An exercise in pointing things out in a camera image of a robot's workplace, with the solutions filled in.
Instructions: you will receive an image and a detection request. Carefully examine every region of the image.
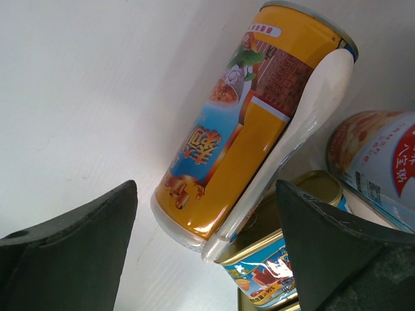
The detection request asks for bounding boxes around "yellow can with white spoon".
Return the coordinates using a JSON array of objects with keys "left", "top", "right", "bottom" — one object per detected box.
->
[{"left": 150, "top": 1, "right": 359, "bottom": 262}]

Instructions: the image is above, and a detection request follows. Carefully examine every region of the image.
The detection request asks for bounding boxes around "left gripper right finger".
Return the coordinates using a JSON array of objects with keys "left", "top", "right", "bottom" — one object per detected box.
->
[{"left": 276, "top": 179, "right": 414, "bottom": 310}]

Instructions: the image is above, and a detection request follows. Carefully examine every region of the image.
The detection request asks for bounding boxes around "blue luncheon meat tin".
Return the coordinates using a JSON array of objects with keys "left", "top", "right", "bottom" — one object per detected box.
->
[
  {"left": 216, "top": 203, "right": 298, "bottom": 310},
  {"left": 236, "top": 169, "right": 357, "bottom": 311}
]

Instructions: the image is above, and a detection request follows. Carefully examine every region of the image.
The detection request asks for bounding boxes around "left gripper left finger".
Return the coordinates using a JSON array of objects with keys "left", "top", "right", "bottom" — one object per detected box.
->
[{"left": 1, "top": 180, "right": 138, "bottom": 310}]

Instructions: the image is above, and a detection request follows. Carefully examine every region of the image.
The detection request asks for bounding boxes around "white porridge can red label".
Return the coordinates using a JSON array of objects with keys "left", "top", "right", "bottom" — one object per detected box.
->
[{"left": 326, "top": 110, "right": 414, "bottom": 233}]

